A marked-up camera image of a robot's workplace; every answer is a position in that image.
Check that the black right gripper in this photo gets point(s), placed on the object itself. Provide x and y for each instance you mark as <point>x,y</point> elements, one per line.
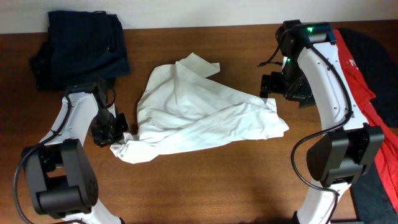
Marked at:
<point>270,83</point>

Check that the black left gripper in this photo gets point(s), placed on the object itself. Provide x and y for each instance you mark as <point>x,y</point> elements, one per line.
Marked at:
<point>100,136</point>

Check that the white t-shirt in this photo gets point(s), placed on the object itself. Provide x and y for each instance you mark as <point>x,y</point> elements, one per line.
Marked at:
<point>182,110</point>

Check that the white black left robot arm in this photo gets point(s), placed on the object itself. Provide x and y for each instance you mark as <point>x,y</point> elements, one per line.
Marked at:
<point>60,178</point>

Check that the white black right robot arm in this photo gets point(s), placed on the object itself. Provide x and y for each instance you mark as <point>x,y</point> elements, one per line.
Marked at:
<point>347,144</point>

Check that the dark navy folded clothes pile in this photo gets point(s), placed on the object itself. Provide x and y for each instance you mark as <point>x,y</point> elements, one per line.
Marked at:
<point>81,47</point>

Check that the black garment under red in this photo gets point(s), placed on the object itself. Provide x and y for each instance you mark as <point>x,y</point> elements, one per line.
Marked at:
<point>373,71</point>

